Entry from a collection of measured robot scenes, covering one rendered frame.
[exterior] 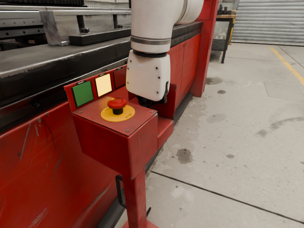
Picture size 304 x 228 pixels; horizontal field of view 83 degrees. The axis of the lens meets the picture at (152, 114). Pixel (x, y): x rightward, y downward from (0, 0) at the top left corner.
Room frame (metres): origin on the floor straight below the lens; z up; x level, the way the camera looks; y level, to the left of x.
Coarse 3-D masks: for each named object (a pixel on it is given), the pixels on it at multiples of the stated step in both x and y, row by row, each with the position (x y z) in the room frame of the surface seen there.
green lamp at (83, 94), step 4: (84, 84) 0.36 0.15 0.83; (88, 84) 0.36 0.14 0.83; (76, 88) 0.34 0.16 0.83; (80, 88) 0.35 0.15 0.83; (84, 88) 0.35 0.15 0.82; (88, 88) 0.36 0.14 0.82; (76, 92) 0.34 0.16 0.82; (80, 92) 0.34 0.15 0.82; (84, 92) 0.35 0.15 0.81; (88, 92) 0.36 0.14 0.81; (76, 96) 0.33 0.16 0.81; (80, 96) 0.34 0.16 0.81; (84, 96) 0.35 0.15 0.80; (88, 96) 0.36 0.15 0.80; (92, 96) 0.37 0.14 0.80; (76, 100) 0.33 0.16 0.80; (80, 100) 0.34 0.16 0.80; (84, 100) 0.35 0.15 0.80; (88, 100) 0.36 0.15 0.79; (80, 104) 0.34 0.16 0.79
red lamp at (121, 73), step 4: (124, 68) 0.47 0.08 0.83; (116, 72) 0.44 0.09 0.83; (120, 72) 0.46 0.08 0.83; (124, 72) 0.47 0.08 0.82; (116, 76) 0.44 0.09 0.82; (120, 76) 0.46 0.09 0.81; (124, 76) 0.47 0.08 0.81; (116, 80) 0.44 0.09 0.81; (120, 80) 0.45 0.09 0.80; (124, 80) 0.47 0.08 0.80; (116, 84) 0.44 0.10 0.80; (120, 84) 0.45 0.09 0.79
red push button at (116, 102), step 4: (112, 100) 0.32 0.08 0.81; (116, 100) 0.32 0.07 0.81; (120, 100) 0.32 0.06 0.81; (124, 100) 0.32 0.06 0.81; (108, 104) 0.31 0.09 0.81; (112, 104) 0.30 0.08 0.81; (116, 104) 0.30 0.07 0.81; (120, 104) 0.31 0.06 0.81; (124, 104) 0.31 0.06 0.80; (112, 108) 0.30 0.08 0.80; (116, 108) 0.30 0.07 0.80; (120, 108) 0.30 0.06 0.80; (116, 112) 0.31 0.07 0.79; (120, 112) 0.31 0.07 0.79
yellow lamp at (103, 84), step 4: (104, 76) 0.41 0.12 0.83; (108, 76) 0.42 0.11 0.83; (96, 80) 0.39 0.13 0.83; (100, 80) 0.40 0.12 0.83; (104, 80) 0.41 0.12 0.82; (108, 80) 0.42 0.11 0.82; (96, 84) 0.38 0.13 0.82; (100, 84) 0.39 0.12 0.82; (104, 84) 0.40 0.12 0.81; (108, 84) 0.41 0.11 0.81; (100, 88) 0.39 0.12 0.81; (104, 88) 0.40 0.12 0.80; (108, 88) 0.41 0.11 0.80; (100, 92) 0.39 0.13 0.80; (104, 92) 0.40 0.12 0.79
